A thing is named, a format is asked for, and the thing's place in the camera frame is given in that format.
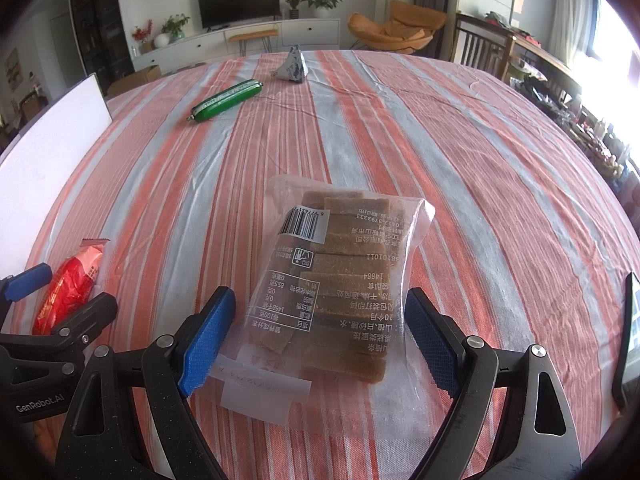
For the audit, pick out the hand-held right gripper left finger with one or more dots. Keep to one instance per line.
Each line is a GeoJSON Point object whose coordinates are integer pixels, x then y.
{"type": "Point", "coordinates": [207, 340]}

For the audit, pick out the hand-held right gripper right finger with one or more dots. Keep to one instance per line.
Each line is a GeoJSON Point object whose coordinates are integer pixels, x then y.
{"type": "Point", "coordinates": [432, 340]}

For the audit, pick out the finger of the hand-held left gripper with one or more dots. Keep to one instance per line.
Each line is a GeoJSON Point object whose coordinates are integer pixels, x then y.
{"type": "Point", "coordinates": [90, 315]}
{"type": "Point", "coordinates": [27, 280]}

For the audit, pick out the long red snack packet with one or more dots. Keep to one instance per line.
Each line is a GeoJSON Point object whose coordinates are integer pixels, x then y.
{"type": "Point", "coordinates": [75, 280]}

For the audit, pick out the clear bag of brown slices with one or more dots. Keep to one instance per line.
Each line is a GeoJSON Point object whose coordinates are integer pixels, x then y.
{"type": "Point", "coordinates": [340, 260]}

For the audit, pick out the white board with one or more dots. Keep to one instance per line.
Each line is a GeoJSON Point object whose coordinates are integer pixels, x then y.
{"type": "Point", "coordinates": [45, 170]}

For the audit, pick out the orange striped tablecloth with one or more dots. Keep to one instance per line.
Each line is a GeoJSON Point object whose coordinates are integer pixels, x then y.
{"type": "Point", "coordinates": [450, 185]}

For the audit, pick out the black phone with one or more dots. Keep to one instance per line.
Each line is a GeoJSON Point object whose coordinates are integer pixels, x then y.
{"type": "Point", "coordinates": [629, 340]}

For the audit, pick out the brown cardboard box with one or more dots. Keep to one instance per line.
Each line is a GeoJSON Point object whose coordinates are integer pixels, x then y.
{"type": "Point", "coordinates": [135, 80]}

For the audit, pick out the green sausage stick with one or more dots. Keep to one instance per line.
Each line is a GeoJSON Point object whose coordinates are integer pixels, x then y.
{"type": "Point", "coordinates": [227, 100]}

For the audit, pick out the dark tall cabinet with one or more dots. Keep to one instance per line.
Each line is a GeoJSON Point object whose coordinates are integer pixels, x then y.
{"type": "Point", "coordinates": [100, 25]}

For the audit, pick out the red flower vase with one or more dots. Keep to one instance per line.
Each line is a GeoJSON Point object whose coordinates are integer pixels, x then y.
{"type": "Point", "coordinates": [142, 35]}

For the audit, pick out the grey triangular snack packet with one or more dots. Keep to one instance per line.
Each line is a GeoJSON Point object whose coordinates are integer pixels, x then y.
{"type": "Point", "coordinates": [292, 67]}

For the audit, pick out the leafy plant in vase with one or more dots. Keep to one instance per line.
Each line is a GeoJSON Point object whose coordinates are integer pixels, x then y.
{"type": "Point", "coordinates": [175, 27]}

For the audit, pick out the dark wooden bench chair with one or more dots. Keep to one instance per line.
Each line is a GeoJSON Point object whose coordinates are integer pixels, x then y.
{"type": "Point", "coordinates": [480, 45]}

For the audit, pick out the wooden bench stool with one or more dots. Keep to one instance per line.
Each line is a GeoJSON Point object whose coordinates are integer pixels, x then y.
{"type": "Point", "coordinates": [252, 35]}

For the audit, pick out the orange lounge chair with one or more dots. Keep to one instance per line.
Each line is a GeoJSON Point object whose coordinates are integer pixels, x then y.
{"type": "Point", "coordinates": [400, 25]}

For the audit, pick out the white television cabinet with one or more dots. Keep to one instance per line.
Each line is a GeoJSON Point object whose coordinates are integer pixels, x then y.
{"type": "Point", "coordinates": [310, 32]}

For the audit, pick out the black television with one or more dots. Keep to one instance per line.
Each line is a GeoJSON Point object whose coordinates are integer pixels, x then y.
{"type": "Point", "coordinates": [239, 2]}

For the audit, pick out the small potted plant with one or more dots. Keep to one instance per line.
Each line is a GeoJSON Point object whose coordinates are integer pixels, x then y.
{"type": "Point", "coordinates": [293, 7]}

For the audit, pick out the large potted plant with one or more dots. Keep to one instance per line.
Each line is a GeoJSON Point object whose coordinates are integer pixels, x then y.
{"type": "Point", "coordinates": [322, 0]}

